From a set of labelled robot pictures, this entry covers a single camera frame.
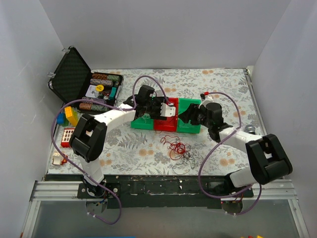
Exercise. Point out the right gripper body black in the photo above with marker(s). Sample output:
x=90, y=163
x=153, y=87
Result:
x=192, y=114

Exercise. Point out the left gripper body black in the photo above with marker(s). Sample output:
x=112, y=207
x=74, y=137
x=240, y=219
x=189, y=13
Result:
x=156, y=110

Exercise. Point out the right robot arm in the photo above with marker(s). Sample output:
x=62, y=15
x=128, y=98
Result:
x=268, y=160

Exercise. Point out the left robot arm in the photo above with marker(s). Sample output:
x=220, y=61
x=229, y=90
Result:
x=88, y=138

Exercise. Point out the green plastic bin right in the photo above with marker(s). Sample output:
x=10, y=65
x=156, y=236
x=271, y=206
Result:
x=182, y=127

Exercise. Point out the green plastic bin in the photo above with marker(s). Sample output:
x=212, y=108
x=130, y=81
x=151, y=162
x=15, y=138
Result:
x=182, y=127
x=143, y=118

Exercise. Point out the red plastic bin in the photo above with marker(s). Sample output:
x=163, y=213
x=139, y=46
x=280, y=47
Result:
x=170, y=124

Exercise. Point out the green plastic bin left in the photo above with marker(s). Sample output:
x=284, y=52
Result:
x=143, y=118

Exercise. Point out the black microphone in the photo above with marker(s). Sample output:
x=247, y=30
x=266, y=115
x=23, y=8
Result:
x=250, y=129

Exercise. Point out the yellow poker dealer chip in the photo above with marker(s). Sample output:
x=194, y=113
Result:
x=99, y=88

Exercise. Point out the black poker chip case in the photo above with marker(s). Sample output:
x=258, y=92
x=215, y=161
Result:
x=73, y=80

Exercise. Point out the yellow toy brick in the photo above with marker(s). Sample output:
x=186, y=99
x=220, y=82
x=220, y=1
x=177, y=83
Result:
x=71, y=115

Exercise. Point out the green toy brick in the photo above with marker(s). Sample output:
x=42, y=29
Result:
x=66, y=123

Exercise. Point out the red white toy brick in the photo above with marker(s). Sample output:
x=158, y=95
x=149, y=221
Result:
x=66, y=136

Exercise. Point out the blue toy brick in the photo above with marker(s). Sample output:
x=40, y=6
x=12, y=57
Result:
x=61, y=118

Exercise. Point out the small white red toy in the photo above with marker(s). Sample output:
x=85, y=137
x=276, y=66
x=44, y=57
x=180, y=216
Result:
x=58, y=159

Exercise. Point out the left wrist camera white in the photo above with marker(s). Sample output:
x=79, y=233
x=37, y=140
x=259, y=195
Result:
x=167, y=110

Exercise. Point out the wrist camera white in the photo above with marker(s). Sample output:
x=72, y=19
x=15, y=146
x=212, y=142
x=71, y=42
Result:
x=205, y=99
x=167, y=110

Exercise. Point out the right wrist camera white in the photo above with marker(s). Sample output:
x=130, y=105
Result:
x=205, y=99

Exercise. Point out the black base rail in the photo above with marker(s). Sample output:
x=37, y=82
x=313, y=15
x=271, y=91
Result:
x=166, y=191

